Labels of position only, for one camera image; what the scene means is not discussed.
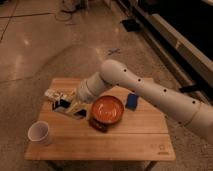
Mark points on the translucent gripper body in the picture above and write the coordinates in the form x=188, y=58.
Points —
x=77, y=109

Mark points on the black red white eraser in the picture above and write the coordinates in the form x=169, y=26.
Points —
x=61, y=106

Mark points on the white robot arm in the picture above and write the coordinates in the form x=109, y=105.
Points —
x=195, y=115

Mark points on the white ceramic cup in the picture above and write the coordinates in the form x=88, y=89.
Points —
x=39, y=133

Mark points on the orange bowl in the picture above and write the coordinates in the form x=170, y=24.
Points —
x=107, y=109

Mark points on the white tube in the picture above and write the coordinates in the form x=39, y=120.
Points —
x=53, y=96

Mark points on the wooden folding table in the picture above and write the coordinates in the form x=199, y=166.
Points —
x=141, y=135

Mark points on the blue sponge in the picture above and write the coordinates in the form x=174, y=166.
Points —
x=132, y=101

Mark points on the black floor plate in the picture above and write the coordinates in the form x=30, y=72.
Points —
x=130, y=25

